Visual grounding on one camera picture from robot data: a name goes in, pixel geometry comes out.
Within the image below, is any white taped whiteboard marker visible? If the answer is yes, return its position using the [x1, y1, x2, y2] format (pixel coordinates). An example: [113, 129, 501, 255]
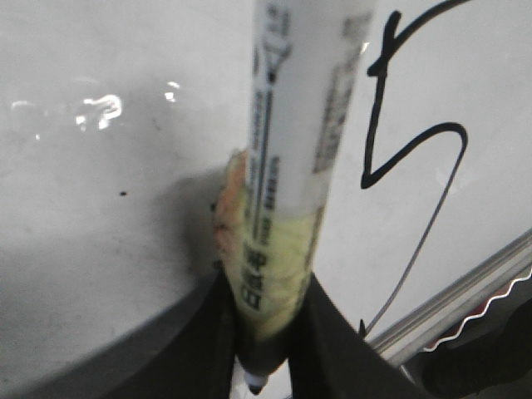
[214, 1, 376, 395]

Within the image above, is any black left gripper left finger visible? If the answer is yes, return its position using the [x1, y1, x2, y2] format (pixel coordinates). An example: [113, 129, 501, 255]
[104, 273, 236, 398]

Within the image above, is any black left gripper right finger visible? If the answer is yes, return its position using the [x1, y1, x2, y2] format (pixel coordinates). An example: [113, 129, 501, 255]
[288, 276, 428, 399]

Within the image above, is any white whiteboard with metal frame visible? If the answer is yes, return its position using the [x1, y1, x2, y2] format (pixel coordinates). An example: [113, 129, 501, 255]
[1, 1, 531, 398]

